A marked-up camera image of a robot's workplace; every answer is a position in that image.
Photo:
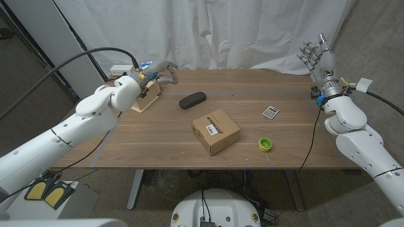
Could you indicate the grey tape strip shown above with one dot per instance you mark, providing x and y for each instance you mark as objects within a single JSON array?
[{"x": 101, "y": 148}]

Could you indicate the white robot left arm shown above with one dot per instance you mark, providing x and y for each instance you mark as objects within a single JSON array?
[{"x": 91, "y": 110}]

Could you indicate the grey floor plate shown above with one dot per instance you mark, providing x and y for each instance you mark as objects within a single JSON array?
[{"x": 82, "y": 201}]

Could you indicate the white robot torso base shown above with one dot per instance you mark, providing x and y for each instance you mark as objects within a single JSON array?
[{"x": 221, "y": 205}]

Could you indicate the white table leg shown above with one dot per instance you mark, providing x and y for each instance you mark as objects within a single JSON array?
[{"x": 135, "y": 189}]

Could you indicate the small white calculator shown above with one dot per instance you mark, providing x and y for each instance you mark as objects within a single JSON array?
[{"x": 270, "y": 112}]

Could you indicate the yellow black foot pedal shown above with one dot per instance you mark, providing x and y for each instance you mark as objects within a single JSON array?
[
  {"x": 36, "y": 190},
  {"x": 55, "y": 196}
]

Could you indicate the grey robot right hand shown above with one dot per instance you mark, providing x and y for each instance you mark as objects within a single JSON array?
[{"x": 323, "y": 64}]

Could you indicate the white power strip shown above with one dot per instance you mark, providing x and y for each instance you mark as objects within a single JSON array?
[{"x": 118, "y": 70}]

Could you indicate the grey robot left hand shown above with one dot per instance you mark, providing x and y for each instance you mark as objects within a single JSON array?
[{"x": 159, "y": 71}]

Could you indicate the white robot shoulder cover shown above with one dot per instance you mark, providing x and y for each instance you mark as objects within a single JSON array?
[
  {"x": 393, "y": 224},
  {"x": 63, "y": 223}
]

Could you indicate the grey table leg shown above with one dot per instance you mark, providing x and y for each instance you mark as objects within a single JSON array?
[{"x": 295, "y": 192}]

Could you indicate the white tape tag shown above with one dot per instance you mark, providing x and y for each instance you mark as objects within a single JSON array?
[{"x": 363, "y": 85}]

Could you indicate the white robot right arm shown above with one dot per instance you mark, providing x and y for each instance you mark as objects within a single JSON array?
[{"x": 363, "y": 148}]

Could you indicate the black power adapter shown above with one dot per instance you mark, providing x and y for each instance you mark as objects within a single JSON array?
[{"x": 269, "y": 216}]

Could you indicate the brown cardboard packing box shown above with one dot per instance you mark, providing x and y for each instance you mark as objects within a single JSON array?
[{"x": 221, "y": 138}]

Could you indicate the light wooden drawer box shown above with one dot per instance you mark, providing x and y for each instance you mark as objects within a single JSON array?
[{"x": 148, "y": 97}]

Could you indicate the white leaning wall panel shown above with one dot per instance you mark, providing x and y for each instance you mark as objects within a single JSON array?
[{"x": 53, "y": 41}]

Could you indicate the dark grey oval case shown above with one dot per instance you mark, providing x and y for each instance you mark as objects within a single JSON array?
[{"x": 192, "y": 100}]

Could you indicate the white curtain backdrop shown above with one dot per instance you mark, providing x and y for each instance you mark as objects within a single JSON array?
[{"x": 205, "y": 31}]

